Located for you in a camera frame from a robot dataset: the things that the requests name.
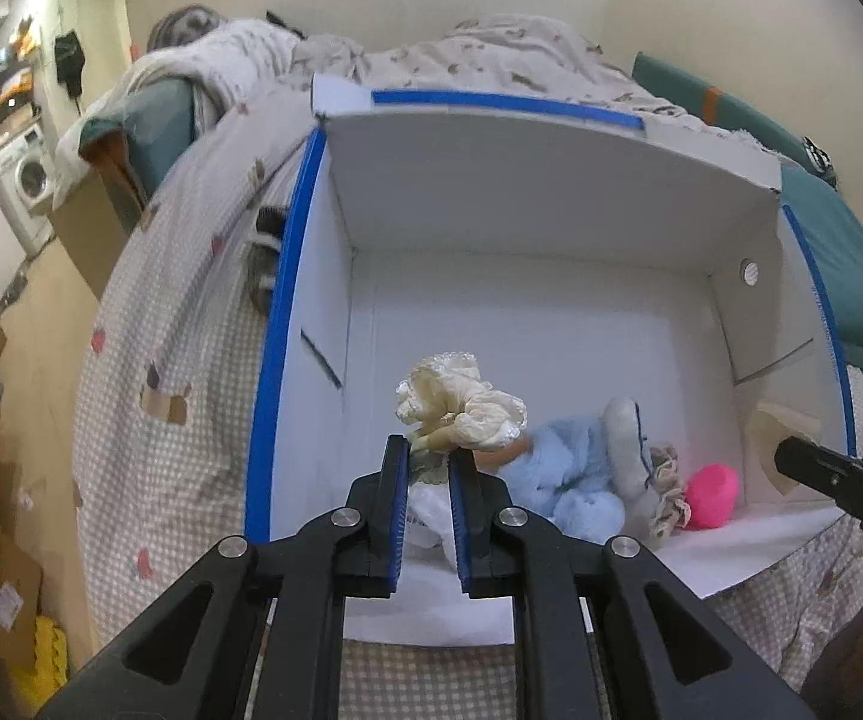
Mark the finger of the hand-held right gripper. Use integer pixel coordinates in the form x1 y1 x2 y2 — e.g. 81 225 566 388
772 435 863 548

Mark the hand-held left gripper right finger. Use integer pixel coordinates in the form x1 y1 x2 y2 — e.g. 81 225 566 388
448 448 819 720

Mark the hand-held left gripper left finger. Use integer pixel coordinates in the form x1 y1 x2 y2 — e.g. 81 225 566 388
34 433 412 720

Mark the light blue plush toy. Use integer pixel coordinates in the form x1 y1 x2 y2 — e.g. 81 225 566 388
502 396 661 545

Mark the cream frilly cloth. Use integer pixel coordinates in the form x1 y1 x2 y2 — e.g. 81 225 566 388
394 351 545 571

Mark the pink plush ball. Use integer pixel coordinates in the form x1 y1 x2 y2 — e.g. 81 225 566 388
682 463 742 530

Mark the beige patterned sock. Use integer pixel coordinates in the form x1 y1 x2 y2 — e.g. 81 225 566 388
637 444 695 548

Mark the white blue-edged cardboard box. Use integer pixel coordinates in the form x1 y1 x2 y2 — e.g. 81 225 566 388
244 73 856 646

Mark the beige cloth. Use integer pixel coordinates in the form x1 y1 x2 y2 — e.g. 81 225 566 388
747 401 823 496

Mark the large teal pillow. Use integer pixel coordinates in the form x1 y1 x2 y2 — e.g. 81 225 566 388
777 165 863 391

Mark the striped raccoon plush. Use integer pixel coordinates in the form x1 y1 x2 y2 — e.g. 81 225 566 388
242 204 290 314

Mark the checked bed sheet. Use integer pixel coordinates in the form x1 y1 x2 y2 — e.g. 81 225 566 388
71 101 863 720

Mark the black white patterned item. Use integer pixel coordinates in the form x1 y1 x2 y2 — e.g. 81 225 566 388
802 136 838 188

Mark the yellow object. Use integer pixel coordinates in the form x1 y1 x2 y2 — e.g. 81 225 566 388
34 615 68 691

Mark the brown cardboard box beside bed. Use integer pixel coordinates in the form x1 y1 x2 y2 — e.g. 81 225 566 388
49 131 151 301

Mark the teal cushion with orange stripe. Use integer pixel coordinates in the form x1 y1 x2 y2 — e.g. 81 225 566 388
633 52 815 166

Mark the plain teal cushion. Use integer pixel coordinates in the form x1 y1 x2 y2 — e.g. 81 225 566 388
79 79 200 200

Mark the printed beige quilt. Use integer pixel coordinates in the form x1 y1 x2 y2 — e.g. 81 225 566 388
52 13 710 196

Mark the white washing machine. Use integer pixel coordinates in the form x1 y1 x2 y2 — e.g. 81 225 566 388
0 124 58 256

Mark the grey furry pillow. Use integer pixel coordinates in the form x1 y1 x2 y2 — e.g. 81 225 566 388
148 6 226 50

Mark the black hanging garment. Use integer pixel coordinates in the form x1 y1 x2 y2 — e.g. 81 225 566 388
52 30 88 98

